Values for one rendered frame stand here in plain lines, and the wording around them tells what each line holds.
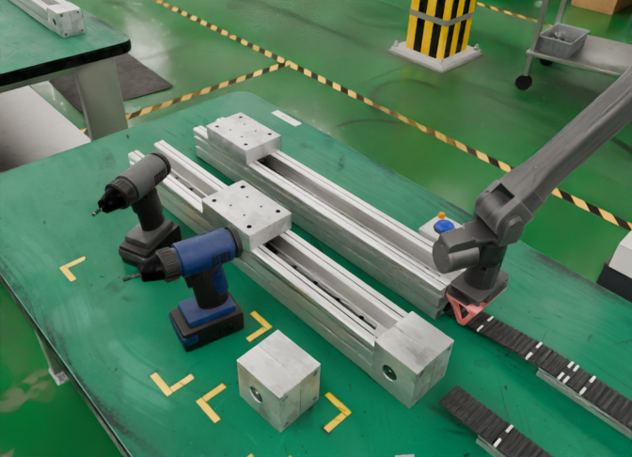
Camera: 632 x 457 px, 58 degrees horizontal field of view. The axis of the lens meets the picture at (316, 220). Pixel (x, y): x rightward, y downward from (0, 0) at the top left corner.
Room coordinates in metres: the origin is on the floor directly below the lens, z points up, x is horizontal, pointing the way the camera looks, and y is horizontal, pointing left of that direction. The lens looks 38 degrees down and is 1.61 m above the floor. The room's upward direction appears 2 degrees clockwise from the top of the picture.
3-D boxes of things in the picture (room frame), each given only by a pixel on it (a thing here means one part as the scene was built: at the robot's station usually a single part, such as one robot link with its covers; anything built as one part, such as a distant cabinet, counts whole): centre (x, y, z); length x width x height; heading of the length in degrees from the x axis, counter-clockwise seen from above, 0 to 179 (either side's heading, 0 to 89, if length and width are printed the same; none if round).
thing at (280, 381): (0.58, 0.04, 0.83); 0.11 x 0.10 x 0.10; 137
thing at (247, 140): (1.25, 0.19, 0.87); 0.16 x 0.11 x 0.07; 45
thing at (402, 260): (1.07, 0.01, 0.82); 0.80 x 0.10 x 0.09; 45
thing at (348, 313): (0.94, 0.15, 0.82); 0.80 x 0.10 x 0.09; 45
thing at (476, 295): (0.76, -0.30, 0.91); 0.10 x 0.07 x 0.07; 135
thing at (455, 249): (0.74, -0.27, 1.00); 0.12 x 0.09 x 0.12; 111
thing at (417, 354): (0.63, -0.18, 0.83); 0.12 x 0.09 x 0.10; 135
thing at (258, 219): (0.94, 0.15, 0.87); 0.16 x 0.11 x 0.07; 45
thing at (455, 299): (0.75, -0.29, 0.84); 0.07 x 0.07 x 0.09; 45
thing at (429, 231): (0.96, -0.27, 0.81); 0.10 x 0.08 x 0.06; 135
